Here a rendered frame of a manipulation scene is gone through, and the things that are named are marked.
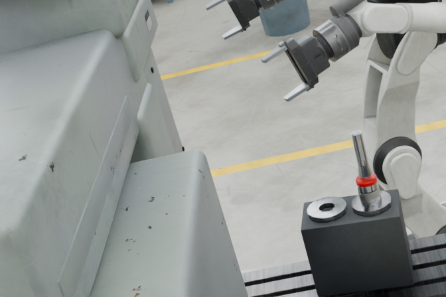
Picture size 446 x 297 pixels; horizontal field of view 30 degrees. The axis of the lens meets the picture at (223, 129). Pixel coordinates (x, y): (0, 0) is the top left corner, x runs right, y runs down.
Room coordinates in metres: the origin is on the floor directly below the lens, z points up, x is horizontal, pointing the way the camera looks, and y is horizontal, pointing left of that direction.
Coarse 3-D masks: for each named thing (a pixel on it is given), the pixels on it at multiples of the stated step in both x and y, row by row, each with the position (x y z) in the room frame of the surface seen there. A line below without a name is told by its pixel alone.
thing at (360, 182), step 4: (372, 176) 1.59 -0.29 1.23; (376, 176) 1.59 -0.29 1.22; (356, 180) 1.60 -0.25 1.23; (360, 180) 1.59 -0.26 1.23; (364, 180) 1.59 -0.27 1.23; (368, 180) 1.58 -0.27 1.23; (372, 180) 1.58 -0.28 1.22; (376, 180) 1.58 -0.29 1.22; (356, 184) 1.60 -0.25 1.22; (360, 184) 1.58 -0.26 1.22; (364, 184) 1.58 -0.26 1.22; (368, 184) 1.57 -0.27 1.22; (372, 184) 1.58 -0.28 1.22
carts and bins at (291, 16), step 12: (288, 0) 6.28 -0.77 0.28; (300, 0) 6.33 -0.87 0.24; (264, 12) 6.37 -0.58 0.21; (276, 12) 6.30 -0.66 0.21; (288, 12) 6.28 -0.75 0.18; (300, 12) 6.32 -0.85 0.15; (264, 24) 6.42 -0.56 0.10; (276, 24) 6.32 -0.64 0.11; (288, 24) 6.29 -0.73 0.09; (300, 24) 6.31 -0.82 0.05
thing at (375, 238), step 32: (384, 192) 1.61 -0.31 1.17; (320, 224) 1.58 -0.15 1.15; (352, 224) 1.55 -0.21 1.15; (384, 224) 1.53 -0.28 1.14; (320, 256) 1.57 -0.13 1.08; (352, 256) 1.56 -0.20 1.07; (384, 256) 1.54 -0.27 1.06; (320, 288) 1.58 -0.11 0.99; (352, 288) 1.56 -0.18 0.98; (384, 288) 1.54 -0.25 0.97
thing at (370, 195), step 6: (372, 186) 1.58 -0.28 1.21; (378, 186) 1.59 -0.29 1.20; (360, 192) 1.59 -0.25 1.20; (366, 192) 1.58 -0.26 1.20; (372, 192) 1.57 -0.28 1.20; (378, 192) 1.58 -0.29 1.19; (360, 198) 1.59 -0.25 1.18; (366, 198) 1.58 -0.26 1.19; (372, 198) 1.57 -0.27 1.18; (378, 198) 1.58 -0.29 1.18; (366, 204) 1.58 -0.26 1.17; (372, 204) 1.58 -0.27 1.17
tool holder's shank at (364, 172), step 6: (354, 132) 1.60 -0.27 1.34; (360, 132) 1.60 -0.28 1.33; (354, 138) 1.59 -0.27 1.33; (360, 138) 1.59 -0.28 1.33; (354, 144) 1.59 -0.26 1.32; (360, 144) 1.59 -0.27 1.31; (354, 150) 1.60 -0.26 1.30; (360, 150) 1.59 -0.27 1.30; (360, 156) 1.59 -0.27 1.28; (366, 156) 1.59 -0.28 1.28; (360, 162) 1.59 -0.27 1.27; (366, 162) 1.59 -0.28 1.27; (360, 168) 1.59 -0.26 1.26; (366, 168) 1.58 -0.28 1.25; (360, 174) 1.59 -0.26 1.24; (366, 174) 1.58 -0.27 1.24
